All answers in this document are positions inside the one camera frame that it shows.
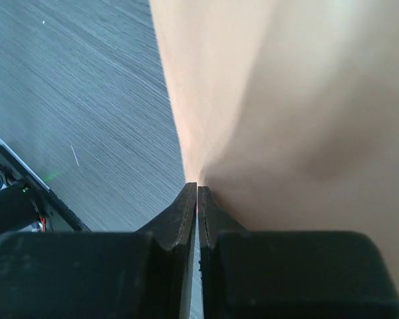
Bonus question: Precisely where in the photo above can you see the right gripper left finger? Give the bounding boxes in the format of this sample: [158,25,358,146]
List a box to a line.
[0,183,197,318]

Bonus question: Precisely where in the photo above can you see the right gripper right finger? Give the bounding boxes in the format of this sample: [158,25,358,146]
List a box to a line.
[198,187,399,318]

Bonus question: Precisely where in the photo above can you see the orange beige wrapping paper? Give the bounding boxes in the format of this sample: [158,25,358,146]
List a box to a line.
[150,1,399,292]

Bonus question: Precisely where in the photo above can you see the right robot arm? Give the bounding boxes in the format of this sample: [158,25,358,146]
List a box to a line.
[0,183,399,318]

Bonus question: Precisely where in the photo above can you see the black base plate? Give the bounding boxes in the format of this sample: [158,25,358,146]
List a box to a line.
[0,146,90,234]

